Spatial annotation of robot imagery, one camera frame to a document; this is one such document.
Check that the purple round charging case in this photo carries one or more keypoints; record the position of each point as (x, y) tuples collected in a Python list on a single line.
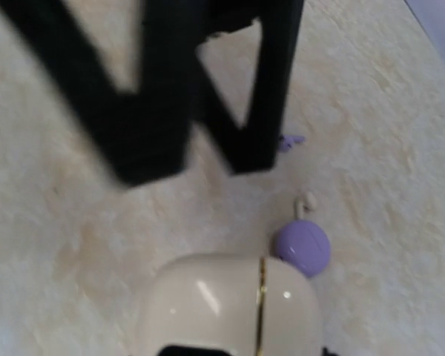
[(304, 245)]

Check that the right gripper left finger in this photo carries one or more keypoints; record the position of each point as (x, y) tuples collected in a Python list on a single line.
[(142, 136)]

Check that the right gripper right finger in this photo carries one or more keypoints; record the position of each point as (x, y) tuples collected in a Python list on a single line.
[(253, 146)]

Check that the purple earbud left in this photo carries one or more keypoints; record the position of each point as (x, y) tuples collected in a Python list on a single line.
[(287, 142)]

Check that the cream earbud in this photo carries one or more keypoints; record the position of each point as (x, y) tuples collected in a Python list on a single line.
[(305, 203)]

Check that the cream earbud charging case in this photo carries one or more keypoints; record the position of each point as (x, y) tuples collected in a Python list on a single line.
[(220, 304)]

